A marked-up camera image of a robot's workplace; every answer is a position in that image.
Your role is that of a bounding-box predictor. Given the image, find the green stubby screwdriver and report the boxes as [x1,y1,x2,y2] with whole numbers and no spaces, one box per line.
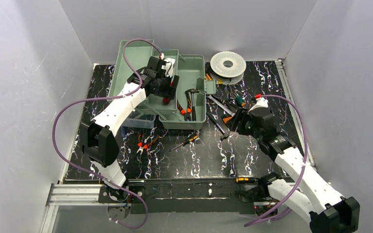
[235,96,246,107]

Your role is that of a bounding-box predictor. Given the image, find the steel claw hammer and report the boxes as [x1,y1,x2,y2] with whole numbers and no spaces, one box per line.
[185,88,200,121]

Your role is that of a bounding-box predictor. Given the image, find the green plastic tool box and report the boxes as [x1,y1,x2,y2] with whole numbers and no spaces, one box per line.
[109,40,216,130]

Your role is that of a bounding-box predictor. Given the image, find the black handled tool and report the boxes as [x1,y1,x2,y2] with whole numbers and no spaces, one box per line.
[206,112,226,135]

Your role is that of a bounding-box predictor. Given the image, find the orange yellow cutter pliers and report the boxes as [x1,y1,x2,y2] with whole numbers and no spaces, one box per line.
[205,73,213,80]

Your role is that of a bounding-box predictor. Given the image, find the black precision screwdriver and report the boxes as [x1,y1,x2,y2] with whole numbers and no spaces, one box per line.
[170,134,199,151]

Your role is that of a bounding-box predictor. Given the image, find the orange handled wire stripper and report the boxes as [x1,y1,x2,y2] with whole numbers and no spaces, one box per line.
[136,134,159,156]

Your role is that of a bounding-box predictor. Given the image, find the red utility knife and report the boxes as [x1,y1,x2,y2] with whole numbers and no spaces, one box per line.
[163,81,178,105]

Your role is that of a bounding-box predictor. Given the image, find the orange black long-nose pliers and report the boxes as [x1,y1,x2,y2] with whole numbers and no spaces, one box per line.
[177,101,192,121]

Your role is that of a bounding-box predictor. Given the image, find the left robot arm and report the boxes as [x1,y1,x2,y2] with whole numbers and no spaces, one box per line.
[80,55,179,189]

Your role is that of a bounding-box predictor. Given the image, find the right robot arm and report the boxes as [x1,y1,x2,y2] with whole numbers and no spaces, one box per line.
[222,107,360,233]

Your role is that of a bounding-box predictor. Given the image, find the orange black small tool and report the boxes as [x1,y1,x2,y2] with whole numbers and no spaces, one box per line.
[222,116,233,126]

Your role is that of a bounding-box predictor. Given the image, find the silver combination wrench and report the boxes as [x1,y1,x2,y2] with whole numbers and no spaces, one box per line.
[206,95,235,117]

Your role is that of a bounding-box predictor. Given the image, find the yellow black screwdriver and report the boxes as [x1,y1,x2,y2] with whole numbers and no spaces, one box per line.
[236,177,257,184]

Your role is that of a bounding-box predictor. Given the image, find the white filament spool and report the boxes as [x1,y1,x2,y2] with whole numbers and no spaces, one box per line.
[209,51,247,85]

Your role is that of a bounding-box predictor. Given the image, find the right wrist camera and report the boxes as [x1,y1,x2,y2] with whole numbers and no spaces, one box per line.
[249,94,269,111]

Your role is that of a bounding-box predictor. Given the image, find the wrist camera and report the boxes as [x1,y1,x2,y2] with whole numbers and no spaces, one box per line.
[249,94,269,111]
[160,54,176,77]

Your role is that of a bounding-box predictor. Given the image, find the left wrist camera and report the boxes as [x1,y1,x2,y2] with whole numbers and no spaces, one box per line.
[160,54,176,77]

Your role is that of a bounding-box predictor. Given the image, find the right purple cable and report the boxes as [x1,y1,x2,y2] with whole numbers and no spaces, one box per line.
[243,94,309,228]

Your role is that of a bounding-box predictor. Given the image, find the purple cable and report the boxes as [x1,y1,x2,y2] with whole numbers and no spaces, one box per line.
[51,38,163,230]
[243,94,309,228]

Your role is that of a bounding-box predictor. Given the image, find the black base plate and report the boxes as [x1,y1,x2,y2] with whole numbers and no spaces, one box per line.
[99,178,277,215]

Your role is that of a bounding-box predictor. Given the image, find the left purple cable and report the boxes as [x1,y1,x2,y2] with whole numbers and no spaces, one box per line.
[51,38,163,230]

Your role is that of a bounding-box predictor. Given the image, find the aluminium rail frame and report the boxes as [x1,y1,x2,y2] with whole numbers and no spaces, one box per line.
[40,59,347,233]

